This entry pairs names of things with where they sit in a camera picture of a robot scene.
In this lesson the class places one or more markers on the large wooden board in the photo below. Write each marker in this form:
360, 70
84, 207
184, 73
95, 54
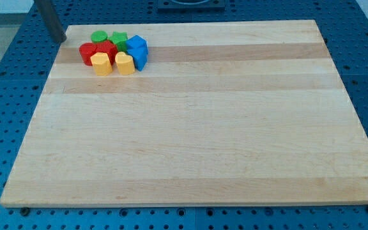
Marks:
223, 114

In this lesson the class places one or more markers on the blue triangular block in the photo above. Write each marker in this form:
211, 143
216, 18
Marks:
140, 57

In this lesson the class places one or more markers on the yellow heart block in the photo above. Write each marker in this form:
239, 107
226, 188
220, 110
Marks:
124, 63

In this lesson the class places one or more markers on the blue cube block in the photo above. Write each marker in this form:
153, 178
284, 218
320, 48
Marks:
137, 42

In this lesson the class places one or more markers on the yellow pentagon block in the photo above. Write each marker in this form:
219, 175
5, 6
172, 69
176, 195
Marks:
101, 64

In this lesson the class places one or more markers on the green star block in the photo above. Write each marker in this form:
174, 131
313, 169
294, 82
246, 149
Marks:
119, 39

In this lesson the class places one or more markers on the red star block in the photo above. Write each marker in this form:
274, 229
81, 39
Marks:
109, 48

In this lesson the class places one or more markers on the red cylinder block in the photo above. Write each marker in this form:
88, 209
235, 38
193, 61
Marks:
86, 50

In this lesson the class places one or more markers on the green cylinder block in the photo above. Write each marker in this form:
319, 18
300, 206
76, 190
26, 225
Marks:
99, 36

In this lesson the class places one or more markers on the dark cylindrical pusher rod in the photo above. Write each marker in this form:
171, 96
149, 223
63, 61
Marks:
51, 20

